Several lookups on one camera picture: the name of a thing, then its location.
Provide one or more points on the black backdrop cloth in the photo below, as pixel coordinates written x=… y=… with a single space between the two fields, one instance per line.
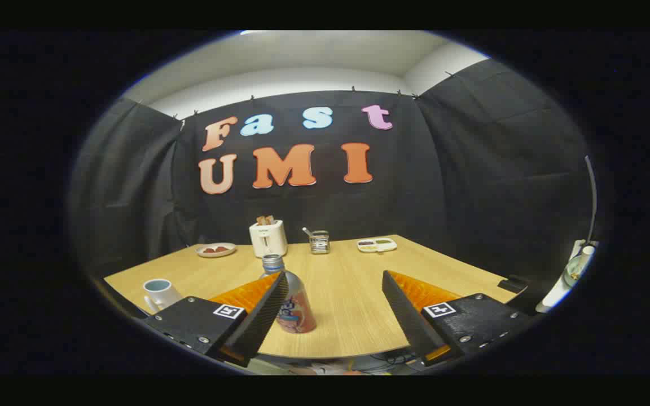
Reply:
x=443 y=197

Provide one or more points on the white cup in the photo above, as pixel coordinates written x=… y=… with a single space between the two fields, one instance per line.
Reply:
x=161 y=293

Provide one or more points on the white toaster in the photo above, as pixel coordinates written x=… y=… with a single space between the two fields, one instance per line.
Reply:
x=267 y=239

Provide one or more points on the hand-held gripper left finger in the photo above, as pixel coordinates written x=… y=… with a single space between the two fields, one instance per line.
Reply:
x=263 y=321

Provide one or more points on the small black box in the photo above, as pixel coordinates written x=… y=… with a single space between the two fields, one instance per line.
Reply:
x=512 y=283

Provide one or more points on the silver juice bottle pink label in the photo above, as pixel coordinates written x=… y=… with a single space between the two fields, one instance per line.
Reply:
x=299 y=310

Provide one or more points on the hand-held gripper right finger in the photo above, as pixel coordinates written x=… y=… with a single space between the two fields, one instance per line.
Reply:
x=409 y=321

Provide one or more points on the small white plate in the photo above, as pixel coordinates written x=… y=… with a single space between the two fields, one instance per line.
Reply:
x=215 y=254

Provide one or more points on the white divided tray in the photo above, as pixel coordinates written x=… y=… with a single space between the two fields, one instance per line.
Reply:
x=377 y=245

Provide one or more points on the wooden table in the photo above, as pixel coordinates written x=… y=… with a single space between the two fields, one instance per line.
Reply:
x=347 y=293

